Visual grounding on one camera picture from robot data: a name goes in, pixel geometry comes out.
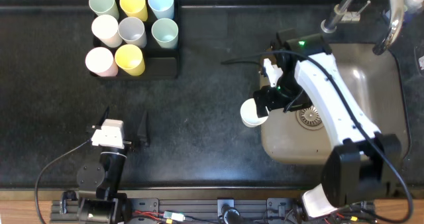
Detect pale green cup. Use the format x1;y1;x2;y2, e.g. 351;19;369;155
88;0;121;20
151;17;180;50

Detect mounting rail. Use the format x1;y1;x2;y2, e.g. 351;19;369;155
49;190;377;224

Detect steel tap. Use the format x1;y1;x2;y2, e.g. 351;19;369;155
320;0;406;56

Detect white cup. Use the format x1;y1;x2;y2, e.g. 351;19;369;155
240;97;270;129
91;14;124;49

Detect black tray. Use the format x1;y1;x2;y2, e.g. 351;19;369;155
86;0;182;82

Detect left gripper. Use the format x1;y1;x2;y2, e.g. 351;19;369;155
97;106;152;151

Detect black cable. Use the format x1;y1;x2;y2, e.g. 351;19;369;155
34;137;95;224
221;50;415;224

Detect light blue cup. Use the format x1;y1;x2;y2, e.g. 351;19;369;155
147;0;176;21

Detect steel sink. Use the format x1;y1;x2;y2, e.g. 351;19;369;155
260;43;411;166

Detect grey cup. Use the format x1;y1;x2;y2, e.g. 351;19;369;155
117;17;148;50

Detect pink cup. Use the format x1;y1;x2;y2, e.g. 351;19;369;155
85;46;119;78

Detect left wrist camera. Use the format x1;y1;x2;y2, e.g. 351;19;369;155
91;119;127;150

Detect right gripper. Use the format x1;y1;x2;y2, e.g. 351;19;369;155
253;85;290;119

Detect yellow cup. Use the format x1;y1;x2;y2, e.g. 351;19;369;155
114;44;146;77
119;0;149;23

